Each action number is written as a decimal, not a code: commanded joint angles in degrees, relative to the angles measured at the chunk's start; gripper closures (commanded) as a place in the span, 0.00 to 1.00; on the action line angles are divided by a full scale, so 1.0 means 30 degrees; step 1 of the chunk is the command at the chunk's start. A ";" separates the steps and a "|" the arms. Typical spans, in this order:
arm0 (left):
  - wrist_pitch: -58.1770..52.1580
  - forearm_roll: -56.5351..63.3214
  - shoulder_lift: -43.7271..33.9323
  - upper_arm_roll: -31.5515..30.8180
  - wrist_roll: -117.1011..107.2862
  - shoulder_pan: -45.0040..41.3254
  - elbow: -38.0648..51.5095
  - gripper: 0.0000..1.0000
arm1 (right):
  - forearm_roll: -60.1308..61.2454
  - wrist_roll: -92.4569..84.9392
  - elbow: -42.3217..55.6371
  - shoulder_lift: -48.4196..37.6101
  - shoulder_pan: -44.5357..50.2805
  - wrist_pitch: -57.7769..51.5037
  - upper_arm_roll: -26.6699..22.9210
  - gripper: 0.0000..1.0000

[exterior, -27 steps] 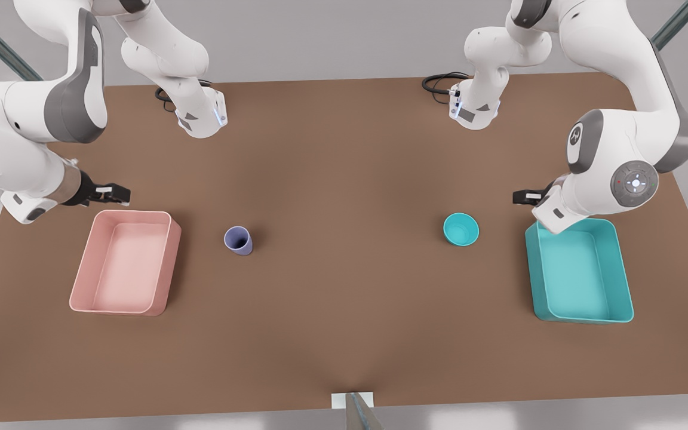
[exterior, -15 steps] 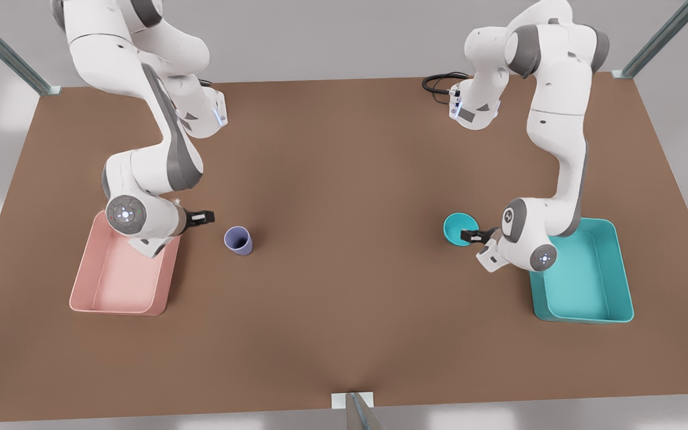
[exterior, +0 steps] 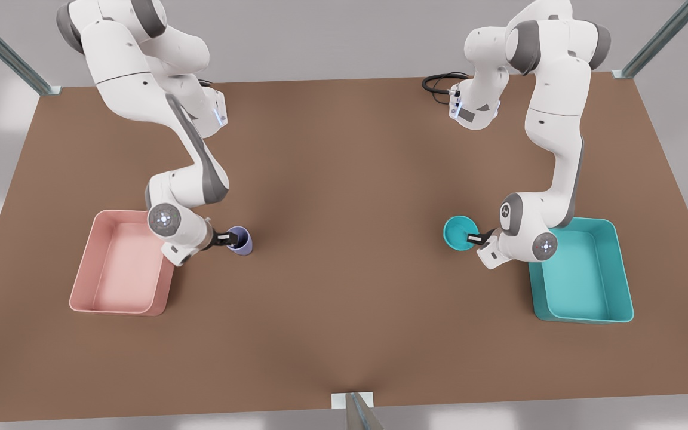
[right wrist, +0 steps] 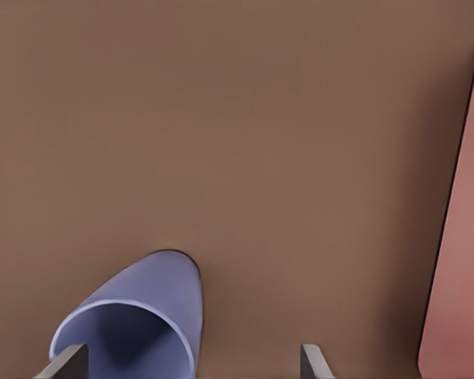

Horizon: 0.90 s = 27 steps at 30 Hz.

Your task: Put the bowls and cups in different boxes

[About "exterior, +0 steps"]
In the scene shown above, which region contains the purple cup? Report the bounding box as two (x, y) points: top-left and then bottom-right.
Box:
(226, 226), (254, 256)

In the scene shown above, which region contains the teal bowl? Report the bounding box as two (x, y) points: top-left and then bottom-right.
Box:
(443, 216), (483, 252)

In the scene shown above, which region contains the pink box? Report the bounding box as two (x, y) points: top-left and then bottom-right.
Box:
(69, 209), (176, 316)

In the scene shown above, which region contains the teal box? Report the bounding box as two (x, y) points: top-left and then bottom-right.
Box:
(527, 217), (635, 324)

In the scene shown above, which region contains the silver frame post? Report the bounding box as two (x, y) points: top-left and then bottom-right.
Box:
(0, 3), (62, 96)
(613, 0), (688, 79)
(331, 392), (383, 430)

